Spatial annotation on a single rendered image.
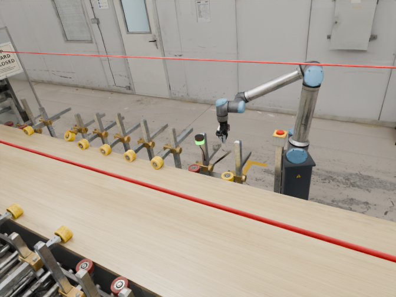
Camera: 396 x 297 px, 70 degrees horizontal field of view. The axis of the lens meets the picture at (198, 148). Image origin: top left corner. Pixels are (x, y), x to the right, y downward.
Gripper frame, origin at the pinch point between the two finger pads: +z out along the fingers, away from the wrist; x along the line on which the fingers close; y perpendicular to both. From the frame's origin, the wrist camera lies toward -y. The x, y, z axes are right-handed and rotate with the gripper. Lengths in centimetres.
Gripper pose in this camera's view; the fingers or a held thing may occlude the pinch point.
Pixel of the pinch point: (223, 142)
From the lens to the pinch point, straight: 234.1
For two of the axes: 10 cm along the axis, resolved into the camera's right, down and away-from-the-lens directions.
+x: -8.7, -1.8, 4.6
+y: 4.8, -5.2, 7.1
